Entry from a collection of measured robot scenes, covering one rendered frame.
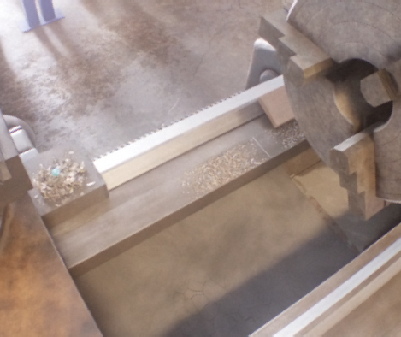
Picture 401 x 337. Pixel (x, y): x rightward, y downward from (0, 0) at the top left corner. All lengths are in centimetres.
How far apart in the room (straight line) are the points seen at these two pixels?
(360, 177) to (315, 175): 38
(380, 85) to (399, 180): 13
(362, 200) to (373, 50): 17
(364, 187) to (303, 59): 15
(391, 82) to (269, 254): 43
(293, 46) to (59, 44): 182
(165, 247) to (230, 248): 11
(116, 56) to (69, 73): 24
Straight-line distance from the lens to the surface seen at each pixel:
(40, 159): 64
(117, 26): 226
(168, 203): 62
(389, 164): 46
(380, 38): 41
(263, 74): 97
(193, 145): 68
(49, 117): 187
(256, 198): 77
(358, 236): 81
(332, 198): 83
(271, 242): 74
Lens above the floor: 138
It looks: 57 degrees down
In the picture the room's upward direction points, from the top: 8 degrees clockwise
